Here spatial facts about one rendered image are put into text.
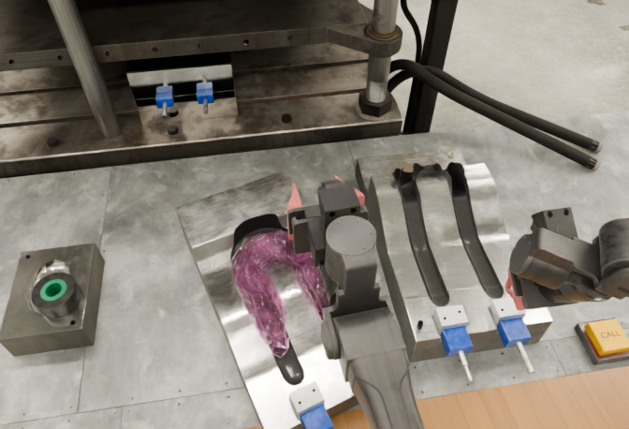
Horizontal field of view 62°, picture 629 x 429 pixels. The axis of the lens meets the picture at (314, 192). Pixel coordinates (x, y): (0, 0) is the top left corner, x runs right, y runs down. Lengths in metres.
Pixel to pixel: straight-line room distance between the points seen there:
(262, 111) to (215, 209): 0.49
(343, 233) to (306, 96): 1.07
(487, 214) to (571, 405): 0.39
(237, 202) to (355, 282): 0.59
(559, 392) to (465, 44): 2.58
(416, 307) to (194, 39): 0.85
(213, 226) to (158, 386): 0.32
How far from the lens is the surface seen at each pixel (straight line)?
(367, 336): 0.59
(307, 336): 1.00
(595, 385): 1.16
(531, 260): 0.73
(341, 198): 0.61
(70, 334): 1.11
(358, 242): 0.58
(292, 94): 1.60
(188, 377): 1.06
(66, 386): 1.13
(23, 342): 1.15
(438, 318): 0.99
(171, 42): 1.41
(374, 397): 0.57
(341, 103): 1.57
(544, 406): 1.10
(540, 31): 3.69
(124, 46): 1.43
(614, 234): 0.74
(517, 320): 1.04
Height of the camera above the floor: 1.76
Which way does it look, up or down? 48 degrees down
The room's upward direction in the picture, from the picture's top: straight up
